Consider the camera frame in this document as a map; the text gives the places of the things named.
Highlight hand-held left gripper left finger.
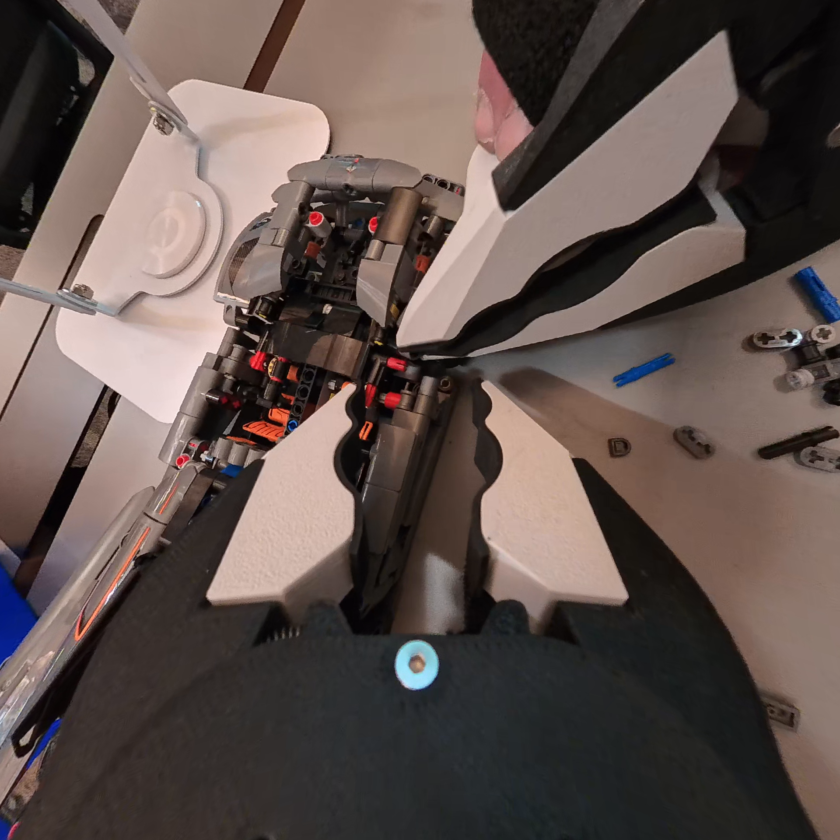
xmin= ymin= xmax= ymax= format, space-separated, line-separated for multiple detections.
xmin=205 ymin=382 xmax=362 ymax=634

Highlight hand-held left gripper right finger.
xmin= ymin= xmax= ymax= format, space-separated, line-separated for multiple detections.
xmin=466 ymin=379 xmax=630 ymax=635

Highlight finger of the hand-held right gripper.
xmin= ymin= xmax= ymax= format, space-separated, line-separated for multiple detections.
xmin=420 ymin=184 xmax=750 ymax=362
xmin=395 ymin=29 xmax=770 ymax=355

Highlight grey lego car model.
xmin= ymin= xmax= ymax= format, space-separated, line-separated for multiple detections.
xmin=0 ymin=154 xmax=475 ymax=757

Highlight blue lego pin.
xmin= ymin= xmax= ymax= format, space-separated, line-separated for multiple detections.
xmin=613 ymin=352 xmax=677 ymax=387
xmin=793 ymin=265 xmax=840 ymax=323

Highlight grey two-hole lego connector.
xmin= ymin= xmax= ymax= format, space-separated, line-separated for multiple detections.
xmin=673 ymin=424 xmax=717 ymax=459

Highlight cluster of small lego connectors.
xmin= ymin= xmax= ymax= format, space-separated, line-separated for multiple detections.
xmin=749 ymin=324 xmax=840 ymax=405

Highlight person's right hand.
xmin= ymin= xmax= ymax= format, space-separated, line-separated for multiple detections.
xmin=472 ymin=47 xmax=546 ymax=160

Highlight blue plastic bin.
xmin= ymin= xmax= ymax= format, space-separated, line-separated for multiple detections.
xmin=0 ymin=558 xmax=60 ymax=777

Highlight black shelf unit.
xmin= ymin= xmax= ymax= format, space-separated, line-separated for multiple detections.
xmin=0 ymin=0 xmax=116 ymax=232

